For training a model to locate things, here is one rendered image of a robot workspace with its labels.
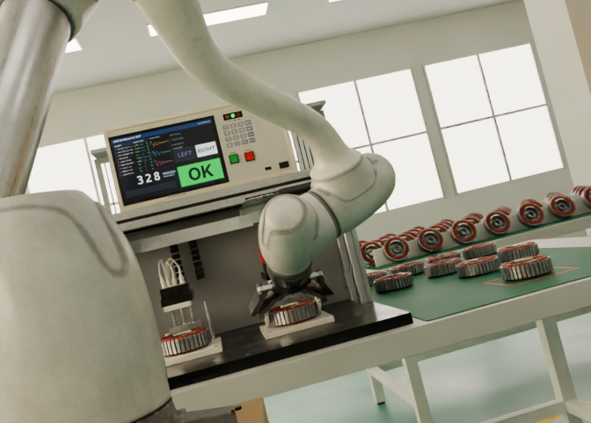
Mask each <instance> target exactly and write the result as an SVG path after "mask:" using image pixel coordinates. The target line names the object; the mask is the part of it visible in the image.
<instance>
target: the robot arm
mask: <svg viewBox="0 0 591 423"><path fill-rule="evenodd" d="M101 1H102V0H0V423H237V416H236V413H235V410H234V406H233V405H230V406H224V407H217V408H211V409H205V410H199V411H192V412H186V409H185V408H183V409H179V410H177V409H176V408H175V405H174V403H173V400H172V397H171V391H170V387H169V383H168V378H167V373H166V366H165V360H164V350H163V346H162V342H161V338H160V333H159V330H158V326H157V320H156V316H155V312H154V310H153V306H152V303H151V300H150V294H149V291H148V289H147V285H146V282H145V280H144V277H143V274H142V270H141V268H140V265H139V263H138V260H137V258H136V256H135V253H134V251H133V249H132V247H131V245H130V243H129V242H128V240H127V238H126V237H125V235H124V233H123V231H122V230H121V229H120V227H119V225H118V224H117V222H116V221H115V220H114V219H113V217H112V216H111V215H110V214H109V212H108V211H107V210H106V209H105V208H104V206H103V205H102V204H101V203H99V202H98V201H94V200H93V199H92V198H91V197H90V196H89V195H87V194H86V193H84V192H83V191H80V190H76V189H68V190H55V191H46V192H39V193H27V194H26V189H27V186H28V182H29V179H30V176H31V173H32V169H33V164H34V161H35V158H36V154H37V151H38V148H39V145H40V139H41V136H42V133H43V129H44V126H45V123H46V119H47V114H48V111H49V107H50V105H51V101H52V97H53V95H54V91H55V86H56V83H57V79H58V76H59V73H60V69H61V66H62V61H63V57H64V55H65V51H66V48H67V45H68V43H69V42H71V41H73V40H74V39H75V38H76V37H77V36H78V34H80V33H81V31H82V29H83V28H84V26H85V24H86V23H87V22H88V20H89V19H90V18H91V16H92V14H93V13H94V12H95V11H96V9H97V8H98V7H99V6H100V4H101ZM132 1H133V3H134V4H135V6H136V7H137V8H138V10H139V11H140V12H141V14H142V15H143V16H144V17H145V18H146V19H147V20H148V22H149V23H150V25H151V26H152V27H153V29H154V30H155V32H156V33H157V35H158V36H159V37H160V39H161V40H162V41H163V43H164V44H165V45H166V47H167V48H168V49H169V51H170V52H171V54H172V55H173V57H174V58H175V59H176V61H177V62H178V63H179V65H180V66H181V67H182V68H183V70H184V71H185V72H186V73H187V74H188V75H189V76H190V77H191V78H192V79H193V80H194V81H195V82H197V83H198V84H199V85H201V86H202V87H203V88H205V89H206V90H207V91H209V92H211V93H213V94H214V95H216V96H217V97H218V98H221V99H223V100H225V101H227V102H229V103H231V104H232V105H234V106H237V107H239V108H241V109H244V110H245V111H247V112H249V113H252V114H254V115H256V116H259V117H260V118H262V119H264V120H267V121H269V122H271V123H273V124H275V125H277V126H279V127H281V128H284V129H286V130H287V131H290V132H292V133H293V134H295V135H298V136H299V137H301V138H302V139H303V140H304V141H305V142H306V143H307V144H308V145H309V147H310V149H311V151H312V154H313V157H314V165H313V168H312V170H311V171H310V177H311V184H310V187H311V189H310V190H309V191H308V192H307V193H304V194H302V195H300V196H297V195H293V194H281V195H278V196H276V197H274V198H272V199H271V200H270V201H269V202H268V203H267V204H266V206H265V207H264V209H263V211H262V213H261V216H260V219H259V248H260V250H261V253H262V256H263V258H264V260H265V261H266V270H267V273H268V276H269V277H270V279H271V282H270V284H269V285H266V286H265V285H264V286H262V283H259V284H257V285H256V286H257V290H256V292H255V294H254V296H253V298H252V300H251V301H250V303H249V309H250V312H251V316H252V317H254V316H256V315H257V314H259V319H265V322H266V328H269V327H270V324H269V316H268V311H269V310H270V309H271V308H272V307H273V306H274V305H275V304H276V303H277V302H278V301H281V300H282V299H283V298H284V297H285V296H286V295H290V294H295V293H300V292H301V293H303V294H310V295H313V296H315V301H316V303H317V309H318V314H321V303H325V302H326V301H327V298H326V296H327V295H334V292H333V289H332V284H331V283H330V282H329V281H328V280H327V279H326V278H325V277H324V275H323V272H322V269H321V268H317V269H316V272H314V273H312V261H313V260H314V259H315V258H316V257H317V256H318V255H319V253H320V252H321V251H322V250H323V249H324V248H325V247H326V246H328V245H329V244H330V243H331V242H332V241H334V240H335V239H336V238H338V237H340V236H341V235H343V234H345V233H347V232H348V231H350V230H353V229H354V228H356V227H357V226H359V225H360V224H362V223H363V222H365V221H366V220H367V219H369V218H370V217H371V216H372V215H373V214H374V213H375V212H376V211H377V210H379V209H380V208H381V207H382V206H383V205H384V204H385V202H386V201H387V200H388V199H389V198H390V197H391V195H392V193H393V191H394V189H395V186H396V173H395V171H394V168H393V166H392V164H391V163H390V161H389V160H388V159H386V158H385V157H383V156H381V155H379V154H376V153H368V152H367V153H363V154H362V153H361V152H360V151H359V150H353V149H351V148H349V147H348V146H347V145H346V144H345V143H344V141H343V140H342V138H341V137H340V135H339V133H338V132H337V131H336V129H335V128H334V127H333V126H332V124H331V123H330V122H329V121H328V120H327V119H326V118H325V117H323V116H322V115H321V114H320V113H318V112H317V111H315V110H314V109H312V108H311V107H309V106H307V105H305V104H304V103H302V102H301V101H299V100H297V99H296V98H293V97H291V96H289V95H288V94H287V93H285V92H283V91H281V90H279V89H277V88H275V87H274V86H272V85H271V84H269V83H267V82H265V81H263V80H262V79H260V78H258V77H256V76H254V75H253V74H251V73H249V72H248V71H246V70H244V69H242V68H240V67H239V66H237V65H236V64H235V63H234V62H232V61H231V60H230V59H228V58H227V57H226V56H225V55H224V54H223V53H222V52H221V51H220V49H219V48H218V47H217V46H216V44H215V43H214V41H213V39H212V37H211V35H210V33H209V31H208V27H207V24H206V21H205V18H204V15H203V12H202V9H201V5H200V1H199V0H132ZM311 280H314V281H315V282H316V283H318V284H319V285H317V284H316V283H313V282H311Z"/></svg>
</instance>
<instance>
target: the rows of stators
mask: <svg viewBox="0 0 591 423"><path fill-rule="evenodd" d="M496 252H497V246H496V243H494V242H489V243H483V244H476V245H473V246H469V247H466V248H463V250H462V253H463V258H464V259H476V258H480V257H481V256H482V257H485V256H489V255H493V254H495V253H496ZM452 258H459V259H460V258H461V256H460V252H446V253H443V254H438V255H435V256H432V257H429V258H427V259H426V261H427V264H430V263H433V262H437V261H440V260H441V261H443V260H445V259H452ZM424 271H425V269H424V264H423V261H420V260H419V261H413V262H409V263H404V264H402V265H397V266H393V267H392V268H391V269H390V275H392V274H394V273H403V272H409V273H412V275H415V274H419V273H423V272H424ZM367 276H368V283H369V286H370V287H372V286H374V283H373V282H374V281H375V280H376V279H379V278H381V277H384V276H387V274H386V271H384V270H381V271H375V272H372V273H367Z"/></svg>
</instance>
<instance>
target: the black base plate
mask: <svg viewBox="0 0 591 423"><path fill-rule="evenodd" d="M321 310H322V311H325V312H327V313H329V314H331V315H333V316H334V320H335V321H334V322H331V323H327V324H323V325H318V326H314V327H311V328H308V329H304V330H301V331H298V332H291V333H289V334H285V335H281V336H278V337H275V338H271V339H266V338H265V337H264V335H263V334H262V332H261V331H260V328H259V327H260V326H262V325H265V324H266V322H265V321H264V322H260V323H257V324H254V325H247V326H244V327H240V328H237V329H234V330H230V331H226V332H221V333H217V334H215V337H216V338H218V337H221V341H222V346H223V351H222V352H220V353H216V354H211V355H207V356H203V357H200V358H197V359H193V360H190V361H184V362H181V363H177V364H174V365H171V366H167V367H166V373H167V378H168V383H169V387H170V390H174V389H177V388H181V387H184V386H187V385H191V384H194V383H200V382H203V381H207V380H209V379H213V378H217V377H219V376H226V375H228V374H232V373H235V372H238V371H242V370H245V369H248V368H254V367H257V366H261V365H264V364H267V363H270V362H274V361H279V360H283V359H287V358H289V357H293V356H296V355H299V354H305V353H308V352H312V351H315V350H318V349H322V348H325V347H329V346H334V345H338V344H340V343H344V342H348V341H350V340H354V339H359V338H363V337H366V336H369V335H373V334H376V333H379V332H385V331H388V330H391V329H395V328H398V327H401V326H405V325H410V324H413V320H412V313H411V312H408V311H405V310H400V309H396V308H393V307H390V306H386V305H383V304H380V303H374V302H366V303H359V301H358V299H357V300H354V301H352V300H350V299H346V300H343V301H340V302H336V303H330V304H327V305H324V306H321Z"/></svg>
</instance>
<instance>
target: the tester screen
mask: <svg viewBox="0 0 591 423"><path fill-rule="evenodd" d="M214 141H215V144H216V147H217V151H218V153H216V154H212V155H208V156H204V157H196V158H193V159H188V160H185V161H180V162H177V163H176V160H175V156H174V152H173V151H174V150H178V149H183V148H186V147H191V146H195V145H199V144H203V143H207V142H214ZM111 142H112V145H113V153H114V156H115V161H116V164H117V168H118V173H119V176H120V183H121V187H122V191H123V194H124V199H125V202H130V201H136V200H140V199H144V198H148V197H152V196H156V195H159V194H164V193H171V192H175V191H178V190H183V189H187V188H190V187H195V186H201V185H206V184H209V183H213V182H217V181H221V180H225V175H224V171H223V175H224V178H222V179H215V180H211V181H207V182H203V183H199V184H195V185H191V186H184V187H181V184H180V180H179V173H178V169H177V167H180V166H184V165H188V164H195V163H199V162H203V161H207V160H211V159H215V158H219V157H220V154H219V149H218V146H217V142H216V139H215V132H214V129H213V124H212V120H211V119H209V120H202V121H198V122H194V123H189V124H185V125H181V126H176V127H173V128H165V129H161V130H157V131H152V132H148V133H144V134H139V135H132V136H128V137H124V138H120V139H115V140H111ZM220 161H221V158H220ZM221 164H222V161H221ZM222 168H223V165H222ZM154 171H160V172H161V177H162V180H160V181H157V182H153V183H149V184H145V185H140V186H138V185H137V184H136V180H135V176H138V175H143V174H146V173H151V172H154ZM173 180H175V181H176V185H177V187H173V188H169V189H164V190H161V191H157V192H153V193H146V194H142V195H138V196H134V197H130V198H127V196H126V191H131V190H135V189H139V188H143V187H146V186H154V185H158V184H162V183H166V182H170V181H173Z"/></svg>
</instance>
